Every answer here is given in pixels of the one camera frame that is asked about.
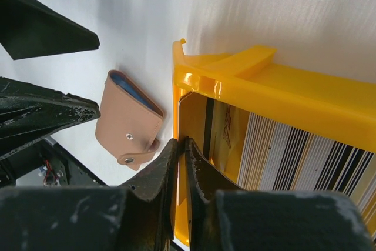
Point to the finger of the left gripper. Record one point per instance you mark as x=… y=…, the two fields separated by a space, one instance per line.
x=30 y=113
x=30 y=29

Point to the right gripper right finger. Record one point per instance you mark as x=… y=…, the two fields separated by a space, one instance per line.
x=224 y=216

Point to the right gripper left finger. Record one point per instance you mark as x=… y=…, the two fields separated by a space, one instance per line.
x=137 y=215

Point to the tan leather card holder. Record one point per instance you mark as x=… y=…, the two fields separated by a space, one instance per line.
x=129 y=121

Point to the gold credit card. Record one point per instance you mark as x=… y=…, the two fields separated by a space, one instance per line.
x=189 y=118

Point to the yellow plastic bin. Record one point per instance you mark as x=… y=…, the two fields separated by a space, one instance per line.
x=237 y=85

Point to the stack of striped cards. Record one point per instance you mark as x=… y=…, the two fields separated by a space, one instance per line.
x=280 y=157

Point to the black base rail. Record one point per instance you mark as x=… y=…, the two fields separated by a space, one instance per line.
x=55 y=164

